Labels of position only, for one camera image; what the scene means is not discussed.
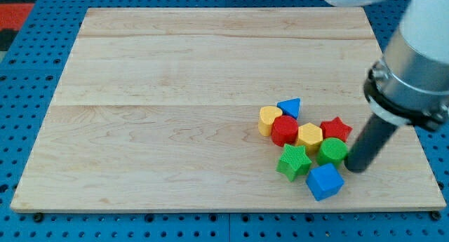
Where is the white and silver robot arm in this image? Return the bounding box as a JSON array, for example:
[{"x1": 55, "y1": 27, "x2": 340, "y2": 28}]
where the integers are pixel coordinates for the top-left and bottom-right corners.
[{"x1": 325, "y1": 0, "x2": 448, "y2": 131}]

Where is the green star block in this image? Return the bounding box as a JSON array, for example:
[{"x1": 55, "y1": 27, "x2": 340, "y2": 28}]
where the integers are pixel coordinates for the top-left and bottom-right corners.
[{"x1": 276, "y1": 144, "x2": 312, "y2": 182}]

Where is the red star block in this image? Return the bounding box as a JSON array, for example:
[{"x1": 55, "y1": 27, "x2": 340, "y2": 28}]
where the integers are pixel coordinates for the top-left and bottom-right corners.
[{"x1": 320, "y1": 116, "x2": 353, "y2": 142}]

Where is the yellow heart block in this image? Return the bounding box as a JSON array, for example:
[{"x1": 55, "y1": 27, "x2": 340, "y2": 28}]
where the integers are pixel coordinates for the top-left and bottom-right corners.
[{"x1": 257, "y1": 106, "x2": 283, "y2": 137}]

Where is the red cylinder block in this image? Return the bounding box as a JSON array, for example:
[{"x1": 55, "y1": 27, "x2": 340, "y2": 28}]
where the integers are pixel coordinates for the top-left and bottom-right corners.
[{"x1": 271, "y1": 115, "x2": 299, "y2": 147}]

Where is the blue triangle block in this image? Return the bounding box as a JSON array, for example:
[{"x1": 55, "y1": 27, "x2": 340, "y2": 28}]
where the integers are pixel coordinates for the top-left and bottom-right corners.
[{"x1": 276, "y1": 98, "x2": 301, "y2": 119}]

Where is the wooden board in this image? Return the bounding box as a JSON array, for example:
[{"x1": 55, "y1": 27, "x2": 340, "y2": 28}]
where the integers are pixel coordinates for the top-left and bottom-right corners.
[{"x1": 11, "y1": 8, "x2": 446, "y2": 213}]

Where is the yellow hexagon block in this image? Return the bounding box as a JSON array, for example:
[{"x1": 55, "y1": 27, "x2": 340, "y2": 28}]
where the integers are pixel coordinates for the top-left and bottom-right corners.
[{"x1": 295, "y1": 123, "x2": 323, "y2": 155}]

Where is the green cylinder block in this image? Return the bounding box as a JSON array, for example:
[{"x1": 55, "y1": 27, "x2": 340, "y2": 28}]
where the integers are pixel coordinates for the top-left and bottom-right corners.
[{"x1": 316, "y1": 137, "x2": 348, "y2": 168}]

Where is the blue cube block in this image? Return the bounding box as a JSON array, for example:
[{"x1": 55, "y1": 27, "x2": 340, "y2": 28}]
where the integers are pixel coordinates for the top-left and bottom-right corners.
[{"x1": 306, "y1": 163, "x2": 344, "y2": 201}]

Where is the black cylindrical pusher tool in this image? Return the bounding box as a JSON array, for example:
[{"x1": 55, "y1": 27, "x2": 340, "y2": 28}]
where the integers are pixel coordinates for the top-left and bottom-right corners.
[{"x1": 344, "y1": 114, "x2": 398, "y2": 173}]

